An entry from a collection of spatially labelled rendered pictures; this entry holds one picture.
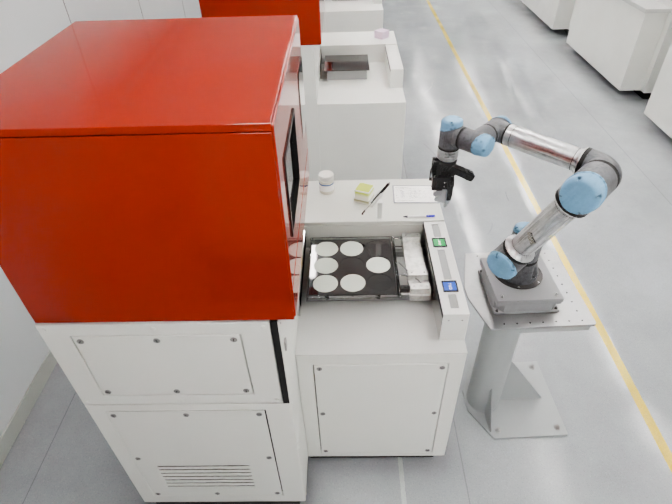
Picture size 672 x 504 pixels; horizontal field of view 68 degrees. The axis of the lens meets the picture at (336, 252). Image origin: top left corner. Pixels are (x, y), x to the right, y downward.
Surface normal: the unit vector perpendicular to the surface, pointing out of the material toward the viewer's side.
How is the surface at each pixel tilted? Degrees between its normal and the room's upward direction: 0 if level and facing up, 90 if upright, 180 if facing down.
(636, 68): 90
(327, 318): 0
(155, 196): 90
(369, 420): 90
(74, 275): 90
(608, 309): 0
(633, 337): 0
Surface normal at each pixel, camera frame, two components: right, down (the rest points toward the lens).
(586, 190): -0.66, 0.40
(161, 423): 0.00, 0.65
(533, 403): -0.03, -0.77
